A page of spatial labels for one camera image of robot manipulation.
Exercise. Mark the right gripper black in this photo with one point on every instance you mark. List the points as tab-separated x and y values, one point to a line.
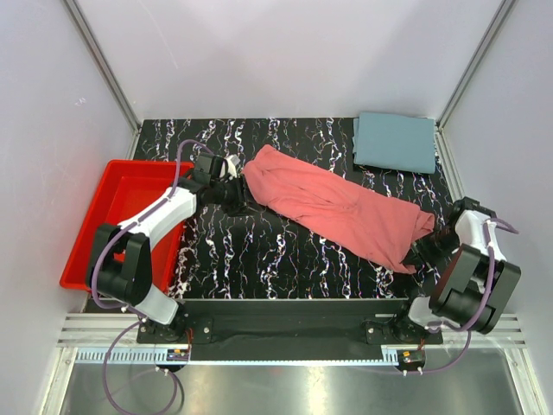
419	253

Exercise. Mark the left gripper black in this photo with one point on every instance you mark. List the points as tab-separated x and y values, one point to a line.
239	207

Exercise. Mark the pink t shirt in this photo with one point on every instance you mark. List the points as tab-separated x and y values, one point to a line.
372	226

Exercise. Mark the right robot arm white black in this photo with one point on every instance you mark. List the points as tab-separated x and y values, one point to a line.
475	286

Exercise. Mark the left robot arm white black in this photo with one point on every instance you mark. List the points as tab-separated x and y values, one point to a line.
120	265

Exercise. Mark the red plastic bin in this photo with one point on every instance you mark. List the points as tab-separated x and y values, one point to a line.
126	188

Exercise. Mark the folded blue t shirt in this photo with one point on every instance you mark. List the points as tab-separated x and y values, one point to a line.
391	141

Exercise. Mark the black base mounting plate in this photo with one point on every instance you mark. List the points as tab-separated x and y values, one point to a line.
315	327

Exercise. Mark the right aluminium frame post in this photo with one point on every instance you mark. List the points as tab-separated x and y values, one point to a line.
491	33

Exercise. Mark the aluminium frame post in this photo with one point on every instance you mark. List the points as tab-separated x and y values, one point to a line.
84	28
491	33

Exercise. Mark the white slotted cable duct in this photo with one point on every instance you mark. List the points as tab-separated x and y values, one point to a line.
377	357

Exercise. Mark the left aluminium frame post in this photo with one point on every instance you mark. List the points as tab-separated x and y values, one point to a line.
84	28

